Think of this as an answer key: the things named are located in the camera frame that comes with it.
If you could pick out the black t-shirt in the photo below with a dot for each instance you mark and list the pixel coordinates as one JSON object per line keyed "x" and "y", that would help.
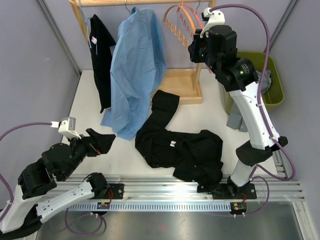
{"x": 101, "y": 57}

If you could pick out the green plastic basket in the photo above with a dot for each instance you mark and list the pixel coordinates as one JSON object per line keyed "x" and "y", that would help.
{"x": 274, "y": 96}

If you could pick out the grey shirt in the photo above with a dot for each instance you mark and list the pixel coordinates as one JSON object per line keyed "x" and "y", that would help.
{"x": 248, "y": 112}

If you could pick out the black long-sleeve shirt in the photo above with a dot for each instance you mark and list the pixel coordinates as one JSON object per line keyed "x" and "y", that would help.
{"x": 194, "y": 156}

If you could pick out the orange wooden hanger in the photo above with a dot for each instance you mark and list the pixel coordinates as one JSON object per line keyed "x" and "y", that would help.
{"x": 184, "y": 40}

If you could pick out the aluminium rail frame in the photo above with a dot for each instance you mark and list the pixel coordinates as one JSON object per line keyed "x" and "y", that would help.
{"x": 164, "y": 188}

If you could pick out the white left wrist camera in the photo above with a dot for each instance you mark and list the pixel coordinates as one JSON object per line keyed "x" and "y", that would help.
{"x": 66, "y": 127}

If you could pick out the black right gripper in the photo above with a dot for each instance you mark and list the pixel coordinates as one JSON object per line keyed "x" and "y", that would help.
{"x": 197, "y": 42}

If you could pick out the light blue hanger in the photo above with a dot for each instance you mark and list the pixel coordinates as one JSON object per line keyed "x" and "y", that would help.
{"x": 86, "y": 28}

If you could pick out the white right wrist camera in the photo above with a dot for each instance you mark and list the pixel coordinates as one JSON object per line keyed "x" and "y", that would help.
{"x": 212, "y": 18}

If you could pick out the wooden clothes rack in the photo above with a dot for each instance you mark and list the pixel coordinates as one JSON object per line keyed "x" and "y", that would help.
{"x": 182, "y": 82}

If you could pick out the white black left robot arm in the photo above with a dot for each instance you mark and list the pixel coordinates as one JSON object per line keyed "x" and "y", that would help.
{"x": 26, "y": 209}

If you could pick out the white slotted cable duct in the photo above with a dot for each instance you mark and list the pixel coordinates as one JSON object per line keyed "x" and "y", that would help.
{"x": 144, "y": 206}

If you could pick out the light blue shirt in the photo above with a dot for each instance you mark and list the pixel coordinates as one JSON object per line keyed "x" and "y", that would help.
{"x": 137, "y": 69}

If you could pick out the pink wavy hanger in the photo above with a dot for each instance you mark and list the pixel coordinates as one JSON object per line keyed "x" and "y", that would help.
{"x": 190, "y": 18}

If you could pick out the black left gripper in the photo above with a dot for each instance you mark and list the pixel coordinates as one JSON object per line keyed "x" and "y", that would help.
{"x": 103, "y": 141}

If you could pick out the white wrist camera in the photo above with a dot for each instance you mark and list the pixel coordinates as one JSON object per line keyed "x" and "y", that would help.
{"x": 212, "y": 18}
{"x": 66, "y": 127}

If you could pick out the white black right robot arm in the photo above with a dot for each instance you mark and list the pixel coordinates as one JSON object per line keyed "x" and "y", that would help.
{"x": 236, "y": 75}

